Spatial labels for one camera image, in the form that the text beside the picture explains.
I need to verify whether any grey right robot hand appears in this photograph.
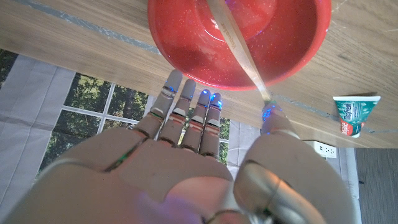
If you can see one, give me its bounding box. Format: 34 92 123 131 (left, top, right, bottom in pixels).
2 68 357 224

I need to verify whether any wooden toothbrush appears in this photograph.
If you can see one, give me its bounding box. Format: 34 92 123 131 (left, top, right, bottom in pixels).
206 0 277 105

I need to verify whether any red white toothpaste tube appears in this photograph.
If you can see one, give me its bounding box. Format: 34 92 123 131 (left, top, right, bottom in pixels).
332 95 382 139

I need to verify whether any red bowl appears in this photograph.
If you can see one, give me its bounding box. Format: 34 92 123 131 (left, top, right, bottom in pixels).
147 0 333 91

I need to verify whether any printed window backdrop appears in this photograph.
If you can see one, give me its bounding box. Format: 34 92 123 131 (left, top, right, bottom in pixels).
0 48 361 224

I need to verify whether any white power strip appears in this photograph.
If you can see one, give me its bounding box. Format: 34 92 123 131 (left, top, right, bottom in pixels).
306 140 338 159

